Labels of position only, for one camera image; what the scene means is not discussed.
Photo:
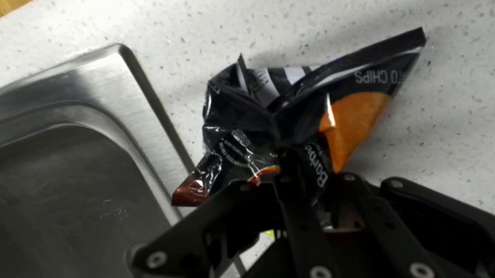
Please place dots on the stainless steel double sink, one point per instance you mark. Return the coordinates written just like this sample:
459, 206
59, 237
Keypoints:
88, 159

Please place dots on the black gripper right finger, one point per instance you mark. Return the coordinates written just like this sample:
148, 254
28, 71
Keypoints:
407, 230

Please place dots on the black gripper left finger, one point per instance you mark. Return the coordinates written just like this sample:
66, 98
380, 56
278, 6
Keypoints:
204, 243

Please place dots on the black chips packet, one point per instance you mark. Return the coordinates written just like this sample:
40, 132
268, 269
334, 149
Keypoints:
326, 111

